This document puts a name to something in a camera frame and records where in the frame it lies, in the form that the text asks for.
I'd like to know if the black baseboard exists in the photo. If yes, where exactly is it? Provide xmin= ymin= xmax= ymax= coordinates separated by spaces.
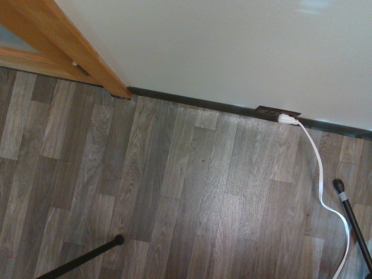
xmin=127 ymin=86 xmax=372 ymax=140

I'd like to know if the white power plug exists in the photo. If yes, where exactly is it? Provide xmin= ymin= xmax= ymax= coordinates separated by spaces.
xmin=278 ymin=113 xmax=300 ymax=126

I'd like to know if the wooden door with glass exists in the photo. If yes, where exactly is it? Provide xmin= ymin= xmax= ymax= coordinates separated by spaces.
xmin=0 ymin=0 xmax=103 ymax=87

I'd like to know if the black tripod leg with tape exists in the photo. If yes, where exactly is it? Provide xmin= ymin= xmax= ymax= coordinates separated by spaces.
xmin=332 ymin=178 xmax=372 ymax=273

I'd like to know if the dark wall outlet plate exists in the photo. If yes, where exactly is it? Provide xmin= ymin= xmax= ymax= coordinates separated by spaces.
xmin=255 ymin=106 xmax=302 ymax=121

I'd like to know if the wooden door frame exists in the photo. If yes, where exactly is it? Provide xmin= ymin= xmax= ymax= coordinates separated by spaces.
xmin=17 ymin=0 xmax=133 ymax=99

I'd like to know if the white flat power cord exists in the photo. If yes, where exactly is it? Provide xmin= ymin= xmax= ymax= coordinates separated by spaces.
xmin=296 ymin=121 xmax=350 ymax=279

